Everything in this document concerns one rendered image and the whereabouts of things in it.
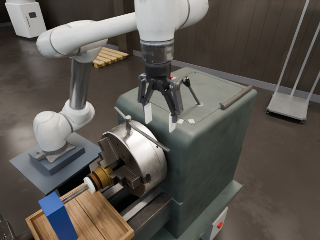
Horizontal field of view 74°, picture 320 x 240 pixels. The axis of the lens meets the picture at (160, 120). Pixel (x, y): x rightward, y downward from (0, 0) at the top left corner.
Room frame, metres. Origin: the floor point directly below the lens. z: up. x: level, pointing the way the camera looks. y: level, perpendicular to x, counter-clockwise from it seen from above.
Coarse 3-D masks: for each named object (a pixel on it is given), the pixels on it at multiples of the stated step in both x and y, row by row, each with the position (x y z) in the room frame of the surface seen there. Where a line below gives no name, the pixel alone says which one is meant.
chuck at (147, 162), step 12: (108, 132) 0.68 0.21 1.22; (120, 132) 0.66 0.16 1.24; (132, 132) 0.67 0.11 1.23; (120, 144) 0.62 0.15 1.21; (132, 144) 0.61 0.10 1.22; (144, 144) 0.62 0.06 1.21; (120, 156) 0.63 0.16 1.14; (132, 156) 0.57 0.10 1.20; (144, 156) 0.58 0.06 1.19; (156, 156) 0.60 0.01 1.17; (132, 168) 0.58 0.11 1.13; (144, 168) 0.55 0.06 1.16; (156, 168) 0.58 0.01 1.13; (156, 180) 0.57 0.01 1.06; (132, 192) 0.59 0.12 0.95; (144, 192) 0.53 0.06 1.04
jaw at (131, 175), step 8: (120, 168) 0.60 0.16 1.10; (128, 168) 0.59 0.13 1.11; (112, 176) 0.55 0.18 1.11; (120, 176) 0.55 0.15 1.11; (128, 176) 0.54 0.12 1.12; (136, 176) 0.54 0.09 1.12; (120, 184) 0.54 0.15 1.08; (128, 184) 0.53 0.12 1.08; (136, 184) 0.52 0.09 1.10; (144, 184) 0.53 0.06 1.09
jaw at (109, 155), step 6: (108, 138) 0.68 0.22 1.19; (102, 144) 0.65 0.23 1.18; (108, 144) 0.66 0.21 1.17; (102, 150) 0.65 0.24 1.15; (108, 150) 0.64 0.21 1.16; (114, 150) 0.65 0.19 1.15; (102, 156) 0.62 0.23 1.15; (108, 156) 0.63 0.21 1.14; (114, 156) 0.64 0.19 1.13; (102, 162) 0.60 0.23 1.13; (108, 162) 0.61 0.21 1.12
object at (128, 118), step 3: (126, 117) 0.65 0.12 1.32; (129, 117) 0.65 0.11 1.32; (126, 120) 0.64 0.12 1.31; (129, 120) 0.64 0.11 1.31; (126, 123) 0.64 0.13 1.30; (126, 126) 0.64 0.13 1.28; (129, 126) 0.64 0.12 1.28; (126, 129) 0.65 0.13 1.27; (129, 129) 0.64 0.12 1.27; (129, 132) 0.65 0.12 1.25
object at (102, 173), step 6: (102, 168) 0.58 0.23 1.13; (108, 168) 0.59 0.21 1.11; (90, 174) 0.55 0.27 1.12; (96, 174) 0.55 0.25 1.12; (102, 174) 0.55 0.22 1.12; (108, 174) 0.56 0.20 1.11; (96, 180) 0.53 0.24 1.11; (102, 180) 0.53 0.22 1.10; (108, 180) 0.54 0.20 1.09; (96, 186) 0.52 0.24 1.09; (102, 186) 0.53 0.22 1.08
